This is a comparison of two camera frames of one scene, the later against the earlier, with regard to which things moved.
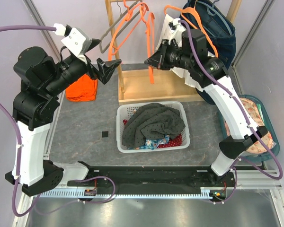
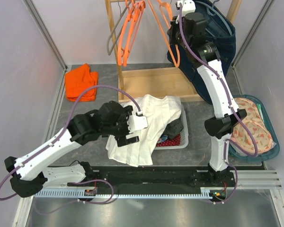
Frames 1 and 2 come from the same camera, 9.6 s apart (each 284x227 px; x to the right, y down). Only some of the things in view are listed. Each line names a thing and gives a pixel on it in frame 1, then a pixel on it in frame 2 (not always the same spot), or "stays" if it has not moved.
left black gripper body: [92, 70] → [122, 130]
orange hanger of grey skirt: [152, 16] → [137, 16]
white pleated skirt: [186, 77] → [161, 112]
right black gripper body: [173, 56] → [175, 36]
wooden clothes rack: [150, 84] stays
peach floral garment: [252, 110] stays
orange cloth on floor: [84, 89] stays
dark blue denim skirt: [220, 30] stays
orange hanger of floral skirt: [117, 30] → [130, 30]
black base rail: [212, 185] stays
